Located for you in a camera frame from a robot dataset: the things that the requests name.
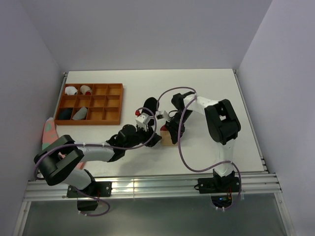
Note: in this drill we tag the grey rolled sock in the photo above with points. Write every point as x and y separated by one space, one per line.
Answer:
80 114

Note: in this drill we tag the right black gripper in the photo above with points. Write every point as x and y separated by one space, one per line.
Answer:
173 129

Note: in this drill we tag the black sock white stripes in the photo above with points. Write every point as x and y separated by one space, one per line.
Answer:
151 104

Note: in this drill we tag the orange compartment tray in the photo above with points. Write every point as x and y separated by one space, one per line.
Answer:
104 105

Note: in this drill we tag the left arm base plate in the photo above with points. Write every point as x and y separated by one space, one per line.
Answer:
86 201

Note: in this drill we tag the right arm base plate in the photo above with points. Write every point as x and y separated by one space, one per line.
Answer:
224 191

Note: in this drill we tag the white rolled sock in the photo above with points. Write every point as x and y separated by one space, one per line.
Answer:
70 90

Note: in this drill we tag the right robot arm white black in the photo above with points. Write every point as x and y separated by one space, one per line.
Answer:
223 126

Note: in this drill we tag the tan maroon purple striped sock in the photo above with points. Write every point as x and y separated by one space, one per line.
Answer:
166 137

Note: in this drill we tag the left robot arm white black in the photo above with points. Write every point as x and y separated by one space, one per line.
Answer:
58 162

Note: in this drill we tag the aluminium front rail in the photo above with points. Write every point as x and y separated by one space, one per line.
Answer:
155 187

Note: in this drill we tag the dark teal rolled sock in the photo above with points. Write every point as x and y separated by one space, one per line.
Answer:
65 114

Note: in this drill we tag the pink patterned sock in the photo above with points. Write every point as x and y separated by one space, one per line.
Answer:
49 133

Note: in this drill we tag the beige red rolled sock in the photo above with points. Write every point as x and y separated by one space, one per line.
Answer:
85 90

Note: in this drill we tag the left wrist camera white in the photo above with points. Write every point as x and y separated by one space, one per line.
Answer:
143 120

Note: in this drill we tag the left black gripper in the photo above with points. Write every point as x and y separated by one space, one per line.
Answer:
147 135

